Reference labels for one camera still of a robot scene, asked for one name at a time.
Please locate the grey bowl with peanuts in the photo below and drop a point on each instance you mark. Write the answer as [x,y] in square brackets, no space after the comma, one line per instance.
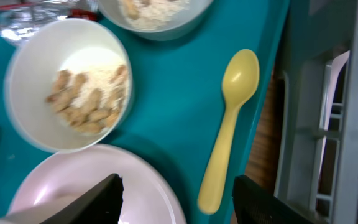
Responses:
[158,20]

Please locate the yellow plastic spoon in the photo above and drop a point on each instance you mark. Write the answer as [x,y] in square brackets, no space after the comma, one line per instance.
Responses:
[240,82]

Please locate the white bowl with peanuts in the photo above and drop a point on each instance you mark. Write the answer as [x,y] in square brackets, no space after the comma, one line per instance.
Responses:
[68,86]

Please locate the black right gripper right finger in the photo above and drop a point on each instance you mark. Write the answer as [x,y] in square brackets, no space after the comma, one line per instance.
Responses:
[254,205]

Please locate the teal plastic tray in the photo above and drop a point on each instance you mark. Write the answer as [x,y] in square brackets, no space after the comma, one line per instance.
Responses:
[178,104]

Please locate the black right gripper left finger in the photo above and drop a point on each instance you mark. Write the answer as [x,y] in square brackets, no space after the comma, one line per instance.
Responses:
[101,204]

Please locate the grey dishwasher rack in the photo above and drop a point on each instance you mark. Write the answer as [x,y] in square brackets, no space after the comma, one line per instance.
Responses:
[317,172]

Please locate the crumpled foil wrapper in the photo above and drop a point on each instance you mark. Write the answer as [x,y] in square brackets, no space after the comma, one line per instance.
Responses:
[21,19]

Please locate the white paper cup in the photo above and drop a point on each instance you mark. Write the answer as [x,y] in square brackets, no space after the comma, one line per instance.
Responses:
[26,211]

